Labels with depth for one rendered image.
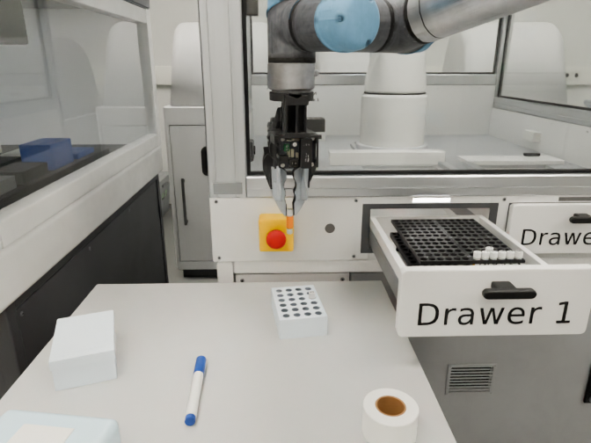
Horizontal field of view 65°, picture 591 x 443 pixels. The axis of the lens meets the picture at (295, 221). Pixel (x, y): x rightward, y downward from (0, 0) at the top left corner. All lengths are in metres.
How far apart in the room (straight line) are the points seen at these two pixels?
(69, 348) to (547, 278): 0.71
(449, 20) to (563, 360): 0.93
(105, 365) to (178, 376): 0.11
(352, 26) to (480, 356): 0.88
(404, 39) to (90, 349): 0.64
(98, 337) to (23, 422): 0.17
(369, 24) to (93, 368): 0.62
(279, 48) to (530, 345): 0.93
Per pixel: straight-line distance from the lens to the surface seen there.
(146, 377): 0.78
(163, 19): 4.25
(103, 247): 1.44
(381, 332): 0.86
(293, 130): 0.76
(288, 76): 0.74
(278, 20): 0.74
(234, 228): 1.01
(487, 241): 0.94
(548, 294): 0.79
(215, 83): 0.96
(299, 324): 0.82
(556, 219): 1.14
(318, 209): 1.00
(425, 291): 0.72
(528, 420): 1.44
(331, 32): 0.65
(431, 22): 0.70
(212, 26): 0.96
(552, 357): 1.35
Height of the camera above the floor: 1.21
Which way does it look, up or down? 19 degrees down
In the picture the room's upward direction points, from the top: straight up
